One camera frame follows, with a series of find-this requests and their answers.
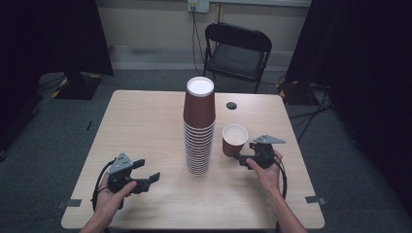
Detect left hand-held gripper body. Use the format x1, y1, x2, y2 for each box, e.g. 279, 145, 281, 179
106, 152, 139, 196

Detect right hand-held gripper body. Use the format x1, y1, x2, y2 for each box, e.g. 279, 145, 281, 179
248, 134, 287, 170

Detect single brown paper cup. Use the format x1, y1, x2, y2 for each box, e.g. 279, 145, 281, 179
222, 123, 250, 159

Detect stack of brown paper cups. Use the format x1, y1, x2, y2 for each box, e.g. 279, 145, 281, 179
183, 76, 217, 177

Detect person's right hand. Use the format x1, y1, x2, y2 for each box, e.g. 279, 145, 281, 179
245, 149, 284, 196

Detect person's left hand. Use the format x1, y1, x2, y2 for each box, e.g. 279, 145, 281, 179
93, 174, 138, 221

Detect grey tape strip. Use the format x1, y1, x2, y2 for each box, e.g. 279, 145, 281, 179
55, 198, 83, 210
305, 195, 327, 206

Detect black stand base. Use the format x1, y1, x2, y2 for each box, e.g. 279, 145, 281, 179
52, 71, 103, 101
277, 81, 326, 107

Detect black folding chair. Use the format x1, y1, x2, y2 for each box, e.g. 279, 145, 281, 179
203, 21, 273, 94

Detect black curtain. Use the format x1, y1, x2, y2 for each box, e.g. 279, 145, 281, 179
0, 0, 115, 153
284, 0, 412, 208

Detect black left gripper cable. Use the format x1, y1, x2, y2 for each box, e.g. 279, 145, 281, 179
90, 157, 119, 214

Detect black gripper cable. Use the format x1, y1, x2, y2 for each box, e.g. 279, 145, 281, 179
272, 154, 289, 233
90, 157, 119, 214

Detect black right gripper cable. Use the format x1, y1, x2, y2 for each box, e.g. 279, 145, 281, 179
272, 154, 289, 233

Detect black floor cables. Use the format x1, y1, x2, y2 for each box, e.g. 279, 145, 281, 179
287, 83, 335, 144

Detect black power cable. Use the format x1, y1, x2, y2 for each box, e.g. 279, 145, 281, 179
190, 11, 207, 76

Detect white wall socket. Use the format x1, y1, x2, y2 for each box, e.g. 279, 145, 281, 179
188, 0, 211, 15

